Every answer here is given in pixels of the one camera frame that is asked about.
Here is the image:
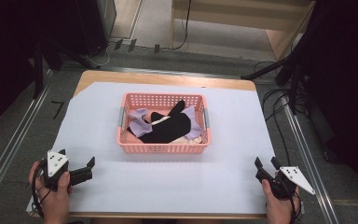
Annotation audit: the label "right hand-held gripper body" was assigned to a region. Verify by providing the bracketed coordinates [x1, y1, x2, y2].
[269, 165, 317, 201]

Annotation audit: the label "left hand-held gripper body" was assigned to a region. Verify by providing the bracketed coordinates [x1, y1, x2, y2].
[40, 150, 72, 191]

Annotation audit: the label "person's right hand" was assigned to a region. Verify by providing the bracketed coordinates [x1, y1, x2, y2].
[261, 179, 301, 224]

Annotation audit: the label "person's left hand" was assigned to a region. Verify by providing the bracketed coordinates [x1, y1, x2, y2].
[28, 160, 74, 224]

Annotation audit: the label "black angled tape mark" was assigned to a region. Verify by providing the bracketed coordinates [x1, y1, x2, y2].
[50, 100, 65, 120]

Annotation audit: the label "pink plastic basket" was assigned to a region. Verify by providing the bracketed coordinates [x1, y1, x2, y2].
[117, 91, 213, 155]

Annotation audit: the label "white table sheet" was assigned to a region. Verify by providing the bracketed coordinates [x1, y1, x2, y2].
[26, 81, 277, 217]

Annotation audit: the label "purple sock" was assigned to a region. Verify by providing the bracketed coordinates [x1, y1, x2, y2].
[181, 105, 203, 141]
[127, 107, 154, 138]

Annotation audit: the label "black tripod stand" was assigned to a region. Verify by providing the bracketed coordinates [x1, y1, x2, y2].
[31, 36, 102, 100]
[241, 0, 327, 116]

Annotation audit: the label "black sock with white stripe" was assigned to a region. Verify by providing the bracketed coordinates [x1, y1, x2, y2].
[126, 111, 192, 145]

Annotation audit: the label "plain black sock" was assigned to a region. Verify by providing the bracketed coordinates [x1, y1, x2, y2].
[167, 99, 186, 118]

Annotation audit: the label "dark curtain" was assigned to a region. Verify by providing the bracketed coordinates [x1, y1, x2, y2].
[0, 0, 85, 139]
[304, 0, 358, 213]

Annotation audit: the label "grey metal cabinet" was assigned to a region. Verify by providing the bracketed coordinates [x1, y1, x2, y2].
[74, 0, 117, 56]

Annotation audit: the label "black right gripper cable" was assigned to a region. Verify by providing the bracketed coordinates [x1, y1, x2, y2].
[287, 189, 303, 224]

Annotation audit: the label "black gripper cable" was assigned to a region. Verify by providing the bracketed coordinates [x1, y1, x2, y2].
[31, 161, 52, 218]
[287, 189, 303, 224]

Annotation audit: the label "metal floor rail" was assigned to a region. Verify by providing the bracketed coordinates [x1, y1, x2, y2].
[280, 92, 340, 224]
[0, 69, 54, 217]
[59, 63, 242, 80]

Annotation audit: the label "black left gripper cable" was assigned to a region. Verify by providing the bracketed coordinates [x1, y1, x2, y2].
[31, 161, 52, 218]

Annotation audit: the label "black floor cables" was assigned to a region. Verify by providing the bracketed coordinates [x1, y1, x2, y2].
[253, 60, 310, 166]

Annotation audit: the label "white floor cable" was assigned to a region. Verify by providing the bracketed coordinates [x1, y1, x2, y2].
[84, 40, 119, 67]

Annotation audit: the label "light wooden frame furniture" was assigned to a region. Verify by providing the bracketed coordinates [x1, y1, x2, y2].
[168, 0, 317, 62]

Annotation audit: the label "black hanging cable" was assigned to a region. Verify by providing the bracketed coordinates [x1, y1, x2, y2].
[171, 0, 193, 51]

